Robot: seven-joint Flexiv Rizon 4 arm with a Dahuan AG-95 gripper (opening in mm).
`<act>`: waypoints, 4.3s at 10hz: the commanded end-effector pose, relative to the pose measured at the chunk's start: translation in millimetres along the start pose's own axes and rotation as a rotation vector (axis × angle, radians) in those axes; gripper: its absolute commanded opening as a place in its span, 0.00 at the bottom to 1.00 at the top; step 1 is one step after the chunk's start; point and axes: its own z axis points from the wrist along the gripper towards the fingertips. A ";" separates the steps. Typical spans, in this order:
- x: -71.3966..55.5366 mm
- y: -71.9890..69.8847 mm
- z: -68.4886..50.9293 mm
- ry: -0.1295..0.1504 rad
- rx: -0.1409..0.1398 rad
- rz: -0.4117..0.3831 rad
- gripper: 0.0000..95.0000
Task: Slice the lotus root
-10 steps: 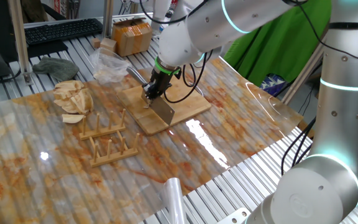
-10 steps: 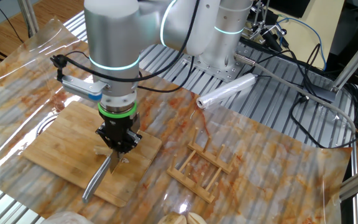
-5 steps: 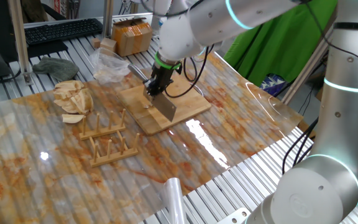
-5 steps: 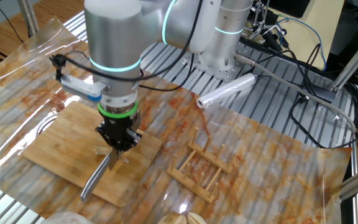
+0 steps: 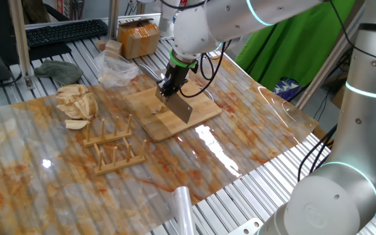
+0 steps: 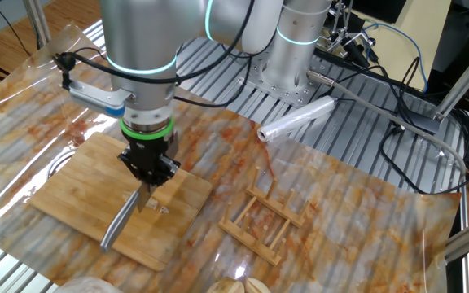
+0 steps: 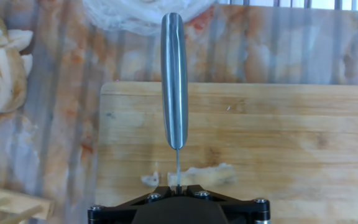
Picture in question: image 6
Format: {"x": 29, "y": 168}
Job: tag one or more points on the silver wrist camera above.
{"x": 92, "y": 99}

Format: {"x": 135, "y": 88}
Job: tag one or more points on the metal clamp stand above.
{"x": 350, "y": 40}

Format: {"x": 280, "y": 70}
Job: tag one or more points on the clear plastic film roll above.
{"x": 295, "y": 120}

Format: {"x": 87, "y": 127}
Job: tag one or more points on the steel cleaver knife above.
{"x": 118, "y": 224}

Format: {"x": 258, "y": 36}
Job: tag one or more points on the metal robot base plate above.
{"x": 259, "y": 81}

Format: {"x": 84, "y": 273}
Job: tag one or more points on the lotus root piece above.
{"x": 130, "y": 197}

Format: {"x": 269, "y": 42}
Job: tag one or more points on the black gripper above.
{"x": 149, "y": 156}

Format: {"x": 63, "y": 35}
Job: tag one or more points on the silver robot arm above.
{"x": 141, "y": 36}

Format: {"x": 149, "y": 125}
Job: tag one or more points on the black monitor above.
{"x": 385, "y": 10}

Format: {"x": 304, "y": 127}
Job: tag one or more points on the bamboo cutting board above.
{"x": 84, "y": 183}

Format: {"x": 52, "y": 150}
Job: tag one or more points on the wooden peg rack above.
{"x": 259, "y": 232}

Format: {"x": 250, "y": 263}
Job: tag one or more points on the marble pattern plastic sheet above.
{"x": 340, "y": 228}

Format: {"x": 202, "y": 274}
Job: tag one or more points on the pale lotus wedge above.
{"x": 257, "y": 287}

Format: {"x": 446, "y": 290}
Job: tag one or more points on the grey post foot bracket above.
{"x": 422, "y": 122}

